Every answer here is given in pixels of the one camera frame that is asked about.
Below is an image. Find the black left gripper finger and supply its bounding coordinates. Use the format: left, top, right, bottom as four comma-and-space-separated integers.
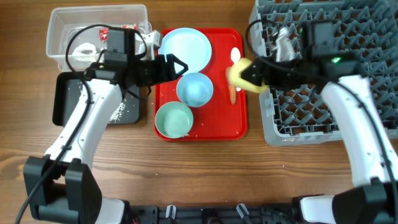
157, 54, 188, 70
155, 69, 187, 85

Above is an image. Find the yellow plastic cup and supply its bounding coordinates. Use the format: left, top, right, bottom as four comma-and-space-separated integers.
226, 58, 269, 93

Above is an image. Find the light blue plate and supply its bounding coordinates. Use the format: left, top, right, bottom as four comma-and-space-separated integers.
158, 27, 212, 75

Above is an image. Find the white plastic spoon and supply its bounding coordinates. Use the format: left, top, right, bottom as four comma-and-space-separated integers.
230, 47, 242, 93

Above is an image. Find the orange carrot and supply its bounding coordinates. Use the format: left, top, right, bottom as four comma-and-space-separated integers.
228, 83, 236, 105

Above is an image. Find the light blue bowl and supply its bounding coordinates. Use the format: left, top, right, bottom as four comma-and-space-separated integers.
176, 73, 214, 108

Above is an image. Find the light green bowl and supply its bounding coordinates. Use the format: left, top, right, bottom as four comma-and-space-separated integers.
155, 101, 193, 139

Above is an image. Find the red snack wrapper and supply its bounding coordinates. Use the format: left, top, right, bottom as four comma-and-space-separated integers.
99, 24, 137, 42

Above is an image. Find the white cooked rice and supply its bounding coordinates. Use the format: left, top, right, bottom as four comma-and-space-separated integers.
79, 83, 127, 124

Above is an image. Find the white tissue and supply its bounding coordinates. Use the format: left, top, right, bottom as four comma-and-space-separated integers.
72, 43, 98, 62

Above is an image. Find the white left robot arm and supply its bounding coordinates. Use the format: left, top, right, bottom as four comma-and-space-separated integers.
16, 27, 188, 223

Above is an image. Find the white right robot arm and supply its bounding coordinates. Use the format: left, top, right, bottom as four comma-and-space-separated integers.
225, 21, 397, 223

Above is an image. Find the grey dishwasher rack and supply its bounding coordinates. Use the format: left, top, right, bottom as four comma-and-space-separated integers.
249, 1, 397, 146

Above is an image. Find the red serving tray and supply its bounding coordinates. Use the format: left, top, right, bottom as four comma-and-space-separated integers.
162, 27, 248, 141

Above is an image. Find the black plastic tray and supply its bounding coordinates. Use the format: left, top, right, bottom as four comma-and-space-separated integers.
52, 72, 140, 126

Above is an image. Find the clear plastic bin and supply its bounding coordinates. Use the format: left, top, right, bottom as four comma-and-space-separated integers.
46, 4, 152, 72

